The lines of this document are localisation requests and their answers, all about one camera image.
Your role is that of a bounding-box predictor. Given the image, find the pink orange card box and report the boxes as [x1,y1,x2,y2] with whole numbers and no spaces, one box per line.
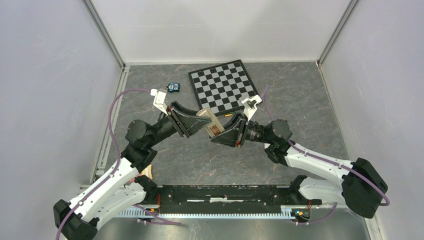
[139,164,153,180]

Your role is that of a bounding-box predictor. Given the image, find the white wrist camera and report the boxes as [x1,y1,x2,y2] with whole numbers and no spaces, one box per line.
[239,94,263,121]
[150,88,169,116]

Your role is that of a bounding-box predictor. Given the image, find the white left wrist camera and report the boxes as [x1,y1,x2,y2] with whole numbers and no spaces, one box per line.
[150,88,169,116]

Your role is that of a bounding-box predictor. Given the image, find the black white checkerboard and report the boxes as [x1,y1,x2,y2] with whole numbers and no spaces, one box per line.
[188,59,259,116]

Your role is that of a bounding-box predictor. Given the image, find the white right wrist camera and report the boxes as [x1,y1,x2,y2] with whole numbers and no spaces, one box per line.
[239,94,263,121]

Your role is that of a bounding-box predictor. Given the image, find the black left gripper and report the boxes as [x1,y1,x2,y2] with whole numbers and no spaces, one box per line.
[146,100,212,147]

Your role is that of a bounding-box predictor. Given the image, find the white cable duct strip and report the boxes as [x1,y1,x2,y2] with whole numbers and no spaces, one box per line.
[115,206,311,220]

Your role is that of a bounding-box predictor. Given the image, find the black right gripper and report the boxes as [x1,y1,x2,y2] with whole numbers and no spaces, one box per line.
[209,112,274,149]

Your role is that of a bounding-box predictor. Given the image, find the small blue owl toy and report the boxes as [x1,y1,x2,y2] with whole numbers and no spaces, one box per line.
[166,82,181,93]

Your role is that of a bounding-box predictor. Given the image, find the beige remote control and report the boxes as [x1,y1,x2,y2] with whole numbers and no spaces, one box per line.
[196,107,225,138]

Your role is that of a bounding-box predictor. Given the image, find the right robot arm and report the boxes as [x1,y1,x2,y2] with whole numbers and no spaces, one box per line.
[210,113,390,219]

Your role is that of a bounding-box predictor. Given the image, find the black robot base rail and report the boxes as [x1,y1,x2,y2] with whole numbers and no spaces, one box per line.
[139,184,322,214]

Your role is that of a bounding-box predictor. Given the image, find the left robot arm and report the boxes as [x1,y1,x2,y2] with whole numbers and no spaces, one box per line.
[53,101,212,240]

